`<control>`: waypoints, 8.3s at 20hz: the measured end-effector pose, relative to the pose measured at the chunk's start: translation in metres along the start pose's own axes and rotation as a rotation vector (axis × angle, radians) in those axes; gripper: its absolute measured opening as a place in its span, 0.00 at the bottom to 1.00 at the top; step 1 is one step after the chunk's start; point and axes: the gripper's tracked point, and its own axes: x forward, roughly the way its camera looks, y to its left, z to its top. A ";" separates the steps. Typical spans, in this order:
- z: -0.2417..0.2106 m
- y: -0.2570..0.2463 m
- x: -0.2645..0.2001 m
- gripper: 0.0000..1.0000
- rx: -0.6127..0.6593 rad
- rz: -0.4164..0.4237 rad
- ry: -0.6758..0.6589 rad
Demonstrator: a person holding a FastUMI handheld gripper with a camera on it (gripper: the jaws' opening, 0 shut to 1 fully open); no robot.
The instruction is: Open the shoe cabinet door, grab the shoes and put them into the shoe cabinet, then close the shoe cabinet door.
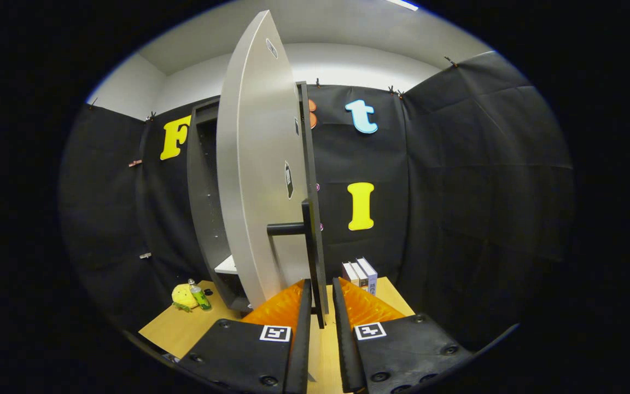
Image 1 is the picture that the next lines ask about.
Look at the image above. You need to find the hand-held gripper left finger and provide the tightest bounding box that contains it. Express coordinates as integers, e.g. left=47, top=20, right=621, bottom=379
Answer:
left=177, top=279, right=313, bottom=394

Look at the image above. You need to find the yellow plush toy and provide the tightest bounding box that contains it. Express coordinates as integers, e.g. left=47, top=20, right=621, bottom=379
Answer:
left=171, top=283, right=200, bottom=312

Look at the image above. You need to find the black backdrop cloth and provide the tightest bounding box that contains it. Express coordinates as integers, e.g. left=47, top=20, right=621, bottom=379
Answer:
left=58, top=50, right=575, bottom=351

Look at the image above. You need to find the dark grey shoe cabinet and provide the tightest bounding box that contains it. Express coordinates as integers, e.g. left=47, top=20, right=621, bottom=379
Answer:
left=186, top=96, right=255, bottom=312

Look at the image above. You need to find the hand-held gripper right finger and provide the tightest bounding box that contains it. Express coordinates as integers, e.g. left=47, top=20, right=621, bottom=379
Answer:
left=331, top=277, right=473, bottom=394

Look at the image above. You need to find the green bottle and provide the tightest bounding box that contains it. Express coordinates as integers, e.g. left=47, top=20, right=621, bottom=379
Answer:
left=188, top=279, right=213, bottom=311

